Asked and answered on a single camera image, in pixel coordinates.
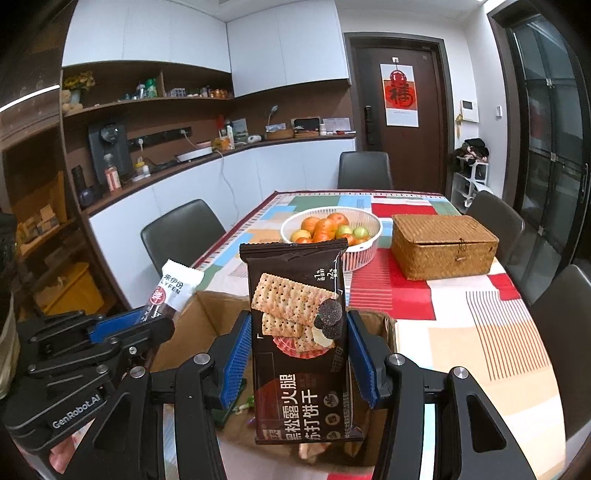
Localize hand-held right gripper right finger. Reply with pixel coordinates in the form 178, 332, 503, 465
346, 310, 513, 480

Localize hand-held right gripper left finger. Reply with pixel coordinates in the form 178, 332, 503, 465
76, 310, 254, 480

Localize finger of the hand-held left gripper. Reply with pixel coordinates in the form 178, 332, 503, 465
16, 307, 151, 352
25, 316, 177, 386

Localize brown cardboard box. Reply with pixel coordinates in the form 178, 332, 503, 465
150, 290, 399, 467

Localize white red long snack packet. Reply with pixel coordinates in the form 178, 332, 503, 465
143, 259, 205, 321

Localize black cracker packet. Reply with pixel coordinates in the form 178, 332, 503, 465
239, 239, 368, 446

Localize person's left hand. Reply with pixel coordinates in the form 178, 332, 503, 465
46, 431, 95, 474

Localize dark leather dining chair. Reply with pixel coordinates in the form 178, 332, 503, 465
338, 151, 393, 190
531, 264, 591, 444
141, 199, 227, 278
465, 190, 526, 266

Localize white fruit basket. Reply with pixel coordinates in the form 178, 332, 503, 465
280, 206, 383, 271

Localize colourful patchwork tablecloth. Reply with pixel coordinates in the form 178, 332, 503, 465
191, 190, 566, 480

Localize pile of orange green fruit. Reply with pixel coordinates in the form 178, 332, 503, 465
291, 212, 372, 245

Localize glass display cabinet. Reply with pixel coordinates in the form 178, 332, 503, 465
0, 46, 118, 324

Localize woven wicker box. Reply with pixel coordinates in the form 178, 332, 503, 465
392, 213, 500, 281

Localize black thermos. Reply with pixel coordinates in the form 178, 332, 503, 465
71, 165, 105, 208

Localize pink bottle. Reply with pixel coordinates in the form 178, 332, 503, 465
104, 154, 123, 191

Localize black water dispenser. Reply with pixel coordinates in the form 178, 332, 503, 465
89, 121, 134, 185

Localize white tray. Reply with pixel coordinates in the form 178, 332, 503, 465
174, 147, 214, 163

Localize white base cabinets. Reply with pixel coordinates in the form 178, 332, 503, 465
88, 136, 358, 296

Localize white storage cart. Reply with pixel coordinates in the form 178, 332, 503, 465
451, 159, 491, 208

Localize dark brown door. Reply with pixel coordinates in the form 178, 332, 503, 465
344, 32, 455, 197

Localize sunflower bouquet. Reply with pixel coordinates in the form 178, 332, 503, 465
63, 71, 96, 104

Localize red white door poster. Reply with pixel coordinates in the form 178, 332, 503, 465
380, 64, 420, 127

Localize glass sliding door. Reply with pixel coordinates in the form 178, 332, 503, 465
489, 0, 591, 298

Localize wooden wall shelf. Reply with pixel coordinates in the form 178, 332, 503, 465
61, 64, 234, 117

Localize white wall cabinets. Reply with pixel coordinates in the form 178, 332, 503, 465
62, 0, 350, 99

